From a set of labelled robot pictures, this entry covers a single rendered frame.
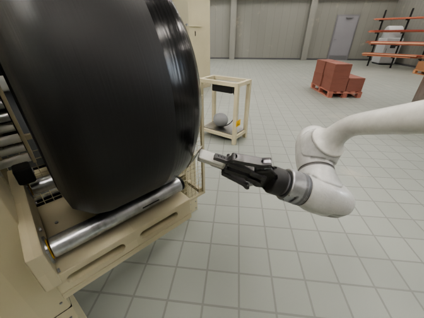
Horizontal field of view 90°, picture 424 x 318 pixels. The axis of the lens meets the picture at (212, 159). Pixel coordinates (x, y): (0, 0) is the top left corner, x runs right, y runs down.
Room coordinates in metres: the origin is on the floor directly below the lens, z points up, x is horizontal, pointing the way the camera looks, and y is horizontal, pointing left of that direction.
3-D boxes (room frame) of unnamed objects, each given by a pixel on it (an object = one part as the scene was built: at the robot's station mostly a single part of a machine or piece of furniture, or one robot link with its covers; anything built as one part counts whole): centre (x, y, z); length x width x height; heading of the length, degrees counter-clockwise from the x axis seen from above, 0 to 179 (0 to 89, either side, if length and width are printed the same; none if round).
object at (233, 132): (2.88, -0.16, 0.40); 0.60 x 0.35 x 0.80; 54
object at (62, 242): (0.41, 0.22, 0.90); 0.35 x 0.05 x 0.05; 133
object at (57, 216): (0.51, 0.32, 0.80); 0.37 x 0.36 x 0.02; 43
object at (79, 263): (0.40, 0.23, 0.84); 0.36 x 0.09 x 0.06; 133
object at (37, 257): (0.38, 0.45, 0.90); 0.40 x 0.03 x 0.10; 43
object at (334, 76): (5.60, -3.12, 0.36); 1.19 x 0.85 x 0.72; 173
